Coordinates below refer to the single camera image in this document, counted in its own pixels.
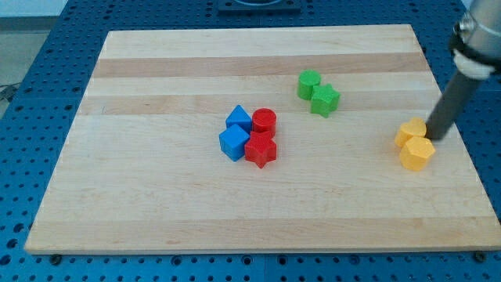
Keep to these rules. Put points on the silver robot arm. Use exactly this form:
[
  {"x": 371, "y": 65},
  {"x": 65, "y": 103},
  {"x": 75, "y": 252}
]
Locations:
[{"x": 475, "y": 49}]

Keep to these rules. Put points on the yellow hexagon block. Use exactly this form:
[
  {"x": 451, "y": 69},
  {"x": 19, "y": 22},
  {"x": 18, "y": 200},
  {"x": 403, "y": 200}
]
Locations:
[{"x": 416, "y": 153}]

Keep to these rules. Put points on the wooden board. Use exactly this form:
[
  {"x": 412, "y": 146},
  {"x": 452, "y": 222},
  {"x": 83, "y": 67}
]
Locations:
[{"x": 142, "y": 171}]

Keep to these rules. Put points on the green star block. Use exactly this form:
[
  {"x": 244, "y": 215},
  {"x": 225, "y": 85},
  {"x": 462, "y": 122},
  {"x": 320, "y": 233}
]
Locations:
[{"x": 325, "y": 99}]

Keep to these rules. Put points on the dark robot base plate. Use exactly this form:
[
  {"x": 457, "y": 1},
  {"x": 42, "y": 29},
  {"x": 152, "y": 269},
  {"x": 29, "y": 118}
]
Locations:
[{"x": 258, "y": 6}]

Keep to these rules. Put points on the red cylinder block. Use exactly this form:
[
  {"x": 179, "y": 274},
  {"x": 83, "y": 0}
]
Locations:
[{"x": 264, "y": 120}]

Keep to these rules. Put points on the blue cube block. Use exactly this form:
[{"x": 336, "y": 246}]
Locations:
[{"x": 232, "y": 142}]

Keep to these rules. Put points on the blue triangle block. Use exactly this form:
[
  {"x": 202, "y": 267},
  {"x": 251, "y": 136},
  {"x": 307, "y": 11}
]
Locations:
[{"x": 239, "y": 117}]

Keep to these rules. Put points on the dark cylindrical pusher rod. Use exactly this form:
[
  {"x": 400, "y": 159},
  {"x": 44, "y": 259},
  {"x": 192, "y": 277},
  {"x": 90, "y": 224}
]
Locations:
[{"x": 457, "y": 94}]

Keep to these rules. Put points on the red star block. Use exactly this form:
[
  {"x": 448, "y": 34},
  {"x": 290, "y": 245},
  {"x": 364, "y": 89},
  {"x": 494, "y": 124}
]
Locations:
[{"x": 261, "y": 148}]

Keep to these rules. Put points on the green cylinder block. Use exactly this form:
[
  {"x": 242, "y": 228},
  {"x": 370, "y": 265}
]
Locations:
[{"x": 307, "y": 79}]

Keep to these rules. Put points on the yellow heart block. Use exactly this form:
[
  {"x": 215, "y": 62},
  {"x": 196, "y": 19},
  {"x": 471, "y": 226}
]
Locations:
[{"x": 416, "y": 126}]

